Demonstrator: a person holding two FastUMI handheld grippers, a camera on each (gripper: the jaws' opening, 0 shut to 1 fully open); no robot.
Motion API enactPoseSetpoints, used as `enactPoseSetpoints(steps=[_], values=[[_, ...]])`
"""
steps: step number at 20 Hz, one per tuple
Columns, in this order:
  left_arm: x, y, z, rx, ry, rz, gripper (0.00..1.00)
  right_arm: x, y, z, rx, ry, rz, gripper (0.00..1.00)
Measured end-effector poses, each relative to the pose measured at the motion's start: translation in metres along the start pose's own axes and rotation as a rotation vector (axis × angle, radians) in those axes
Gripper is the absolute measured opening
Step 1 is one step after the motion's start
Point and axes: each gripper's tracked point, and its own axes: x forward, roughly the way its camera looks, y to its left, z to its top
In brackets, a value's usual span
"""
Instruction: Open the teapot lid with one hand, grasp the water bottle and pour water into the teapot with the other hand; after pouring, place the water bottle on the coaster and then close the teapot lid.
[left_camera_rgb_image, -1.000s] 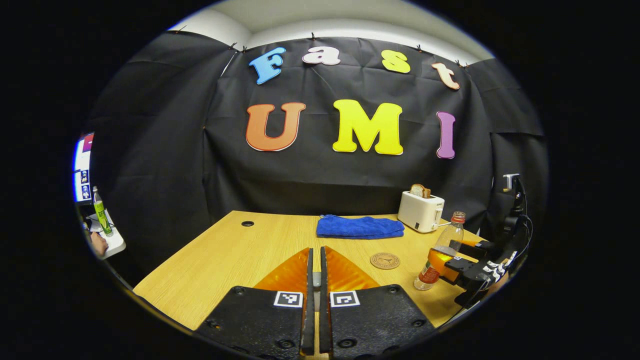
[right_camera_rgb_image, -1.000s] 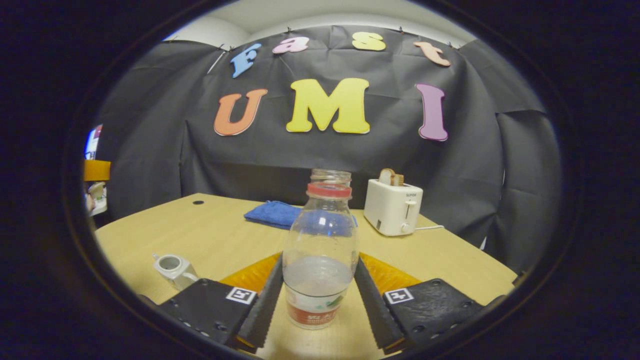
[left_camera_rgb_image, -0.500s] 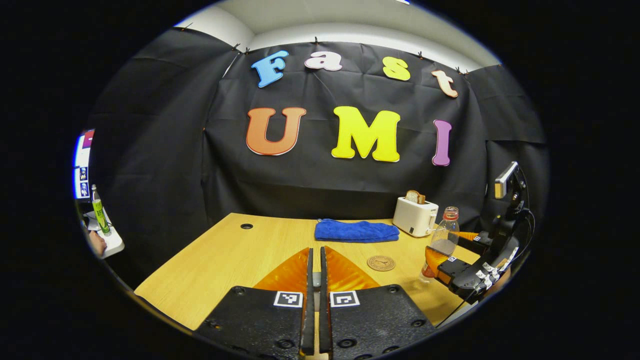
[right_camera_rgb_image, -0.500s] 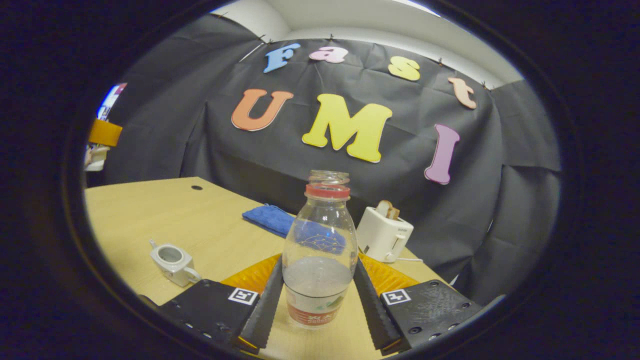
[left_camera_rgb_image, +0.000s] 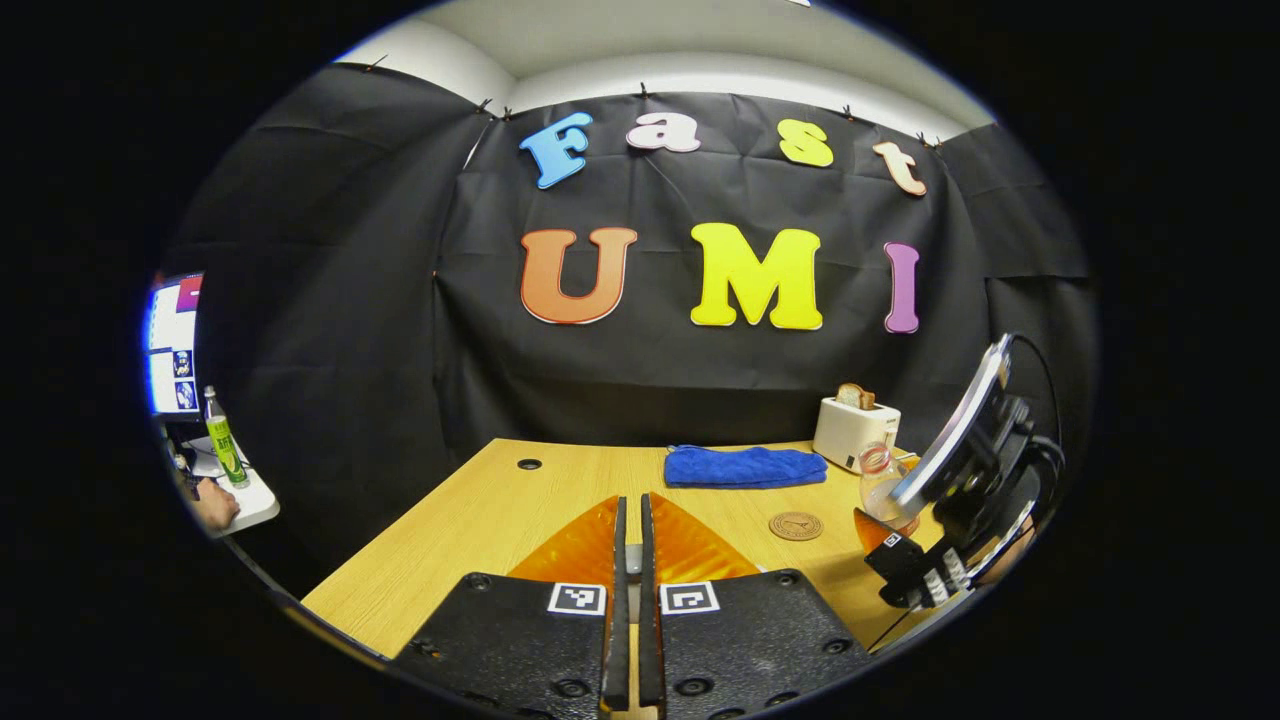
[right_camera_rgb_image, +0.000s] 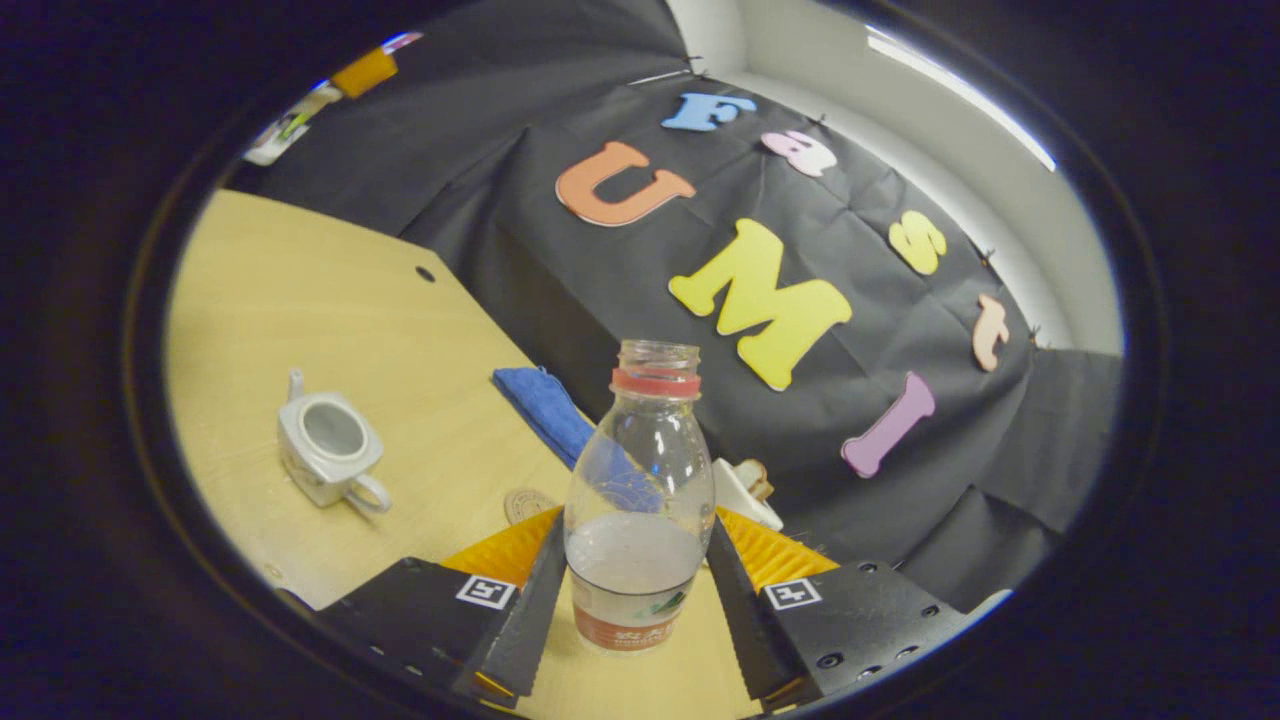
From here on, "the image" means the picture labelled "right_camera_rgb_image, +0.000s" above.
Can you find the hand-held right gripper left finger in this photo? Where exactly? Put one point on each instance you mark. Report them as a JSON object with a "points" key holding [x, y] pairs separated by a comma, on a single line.
{"points": [[520, 610]]}

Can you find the white toaster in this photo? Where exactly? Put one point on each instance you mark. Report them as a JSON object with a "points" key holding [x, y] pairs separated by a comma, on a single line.
{"points": [[740, 505]]}

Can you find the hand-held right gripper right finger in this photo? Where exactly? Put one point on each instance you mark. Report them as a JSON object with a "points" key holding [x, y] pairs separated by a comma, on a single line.
{"points": [[740, 620]]}

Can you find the clear plastic water bottle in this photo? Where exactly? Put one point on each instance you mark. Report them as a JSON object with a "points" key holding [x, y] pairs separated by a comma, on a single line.
{"points": [[640, 560]]}

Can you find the white ceramic teacup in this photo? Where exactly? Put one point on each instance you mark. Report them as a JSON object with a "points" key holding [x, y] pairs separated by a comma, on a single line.
{"points": [[320, 470]]}

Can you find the round coaster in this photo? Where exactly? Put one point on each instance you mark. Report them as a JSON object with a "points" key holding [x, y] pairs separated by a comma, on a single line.
{"points": [[528, 503]]}

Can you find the blue towel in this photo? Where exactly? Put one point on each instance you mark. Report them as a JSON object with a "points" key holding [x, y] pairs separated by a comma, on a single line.
{"points": [[545, 410]]}

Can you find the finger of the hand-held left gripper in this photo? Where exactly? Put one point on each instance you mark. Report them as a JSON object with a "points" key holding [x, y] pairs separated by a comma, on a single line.
{"points": [[365, 72]]}

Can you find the toasted bread slice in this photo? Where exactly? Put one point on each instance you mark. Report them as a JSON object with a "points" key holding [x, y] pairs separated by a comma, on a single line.
{"points": [[758, 480]]}

